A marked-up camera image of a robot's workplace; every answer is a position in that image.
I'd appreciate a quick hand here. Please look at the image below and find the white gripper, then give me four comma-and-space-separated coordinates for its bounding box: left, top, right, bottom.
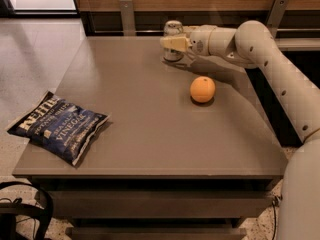
160, 25, 216, 56

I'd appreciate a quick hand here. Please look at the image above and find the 7up soda can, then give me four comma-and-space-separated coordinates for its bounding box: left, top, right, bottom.
164, 20, 183, 62

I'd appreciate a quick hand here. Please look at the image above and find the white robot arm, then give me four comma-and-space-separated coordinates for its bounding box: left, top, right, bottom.
160, 20, 320, 240

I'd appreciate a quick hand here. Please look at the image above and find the blue chip bag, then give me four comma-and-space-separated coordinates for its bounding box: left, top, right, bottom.
7, 91, 109, 166

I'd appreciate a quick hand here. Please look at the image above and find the orange fruit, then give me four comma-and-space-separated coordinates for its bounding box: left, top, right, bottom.
190, 76, 216, 103

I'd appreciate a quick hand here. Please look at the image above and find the grey table with drawers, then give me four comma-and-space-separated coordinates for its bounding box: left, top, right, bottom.
14, 37, 287, 240

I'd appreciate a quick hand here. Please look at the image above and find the left metal wall bracket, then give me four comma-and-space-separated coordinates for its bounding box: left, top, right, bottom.
119, 0, 136, 36

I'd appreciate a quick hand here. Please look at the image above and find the metal wall bracket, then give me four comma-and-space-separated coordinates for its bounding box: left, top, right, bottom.
266, 0, 290, 37
119, 0, 136, 36

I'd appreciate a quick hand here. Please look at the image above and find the right metal wall bracket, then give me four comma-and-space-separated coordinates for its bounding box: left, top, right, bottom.
266, 0, 290, 37

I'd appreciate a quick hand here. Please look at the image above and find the black power cable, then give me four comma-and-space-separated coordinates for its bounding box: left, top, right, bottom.
271, 197, 279, 240

